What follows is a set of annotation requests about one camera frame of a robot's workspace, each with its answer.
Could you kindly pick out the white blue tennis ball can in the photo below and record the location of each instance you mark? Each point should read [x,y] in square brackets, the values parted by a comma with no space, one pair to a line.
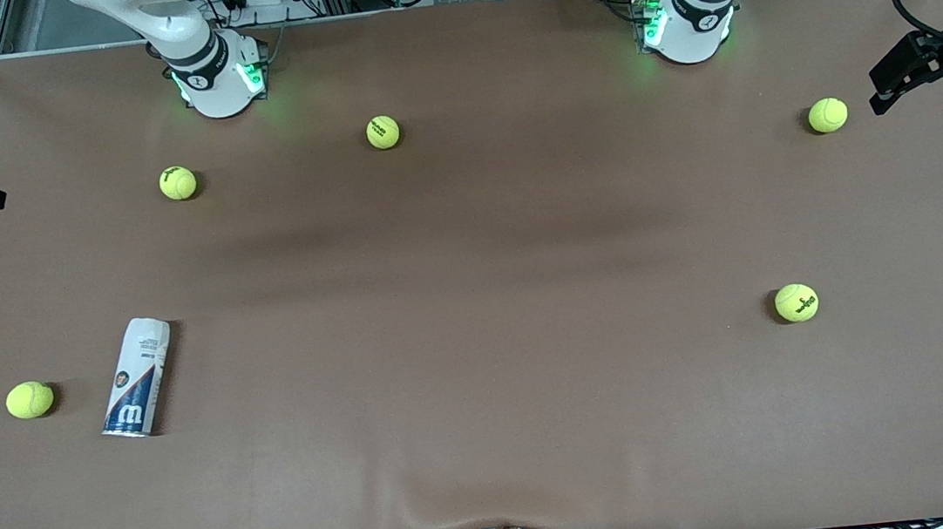
[137,378]

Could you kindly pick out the yellow tennis ball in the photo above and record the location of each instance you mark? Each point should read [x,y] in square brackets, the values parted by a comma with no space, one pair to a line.
[178,183]
[796,302]
[827,115]
[383,132]
[29,399]

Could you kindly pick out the brown table mat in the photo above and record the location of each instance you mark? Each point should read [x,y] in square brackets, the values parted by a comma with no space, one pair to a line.
[489,429]

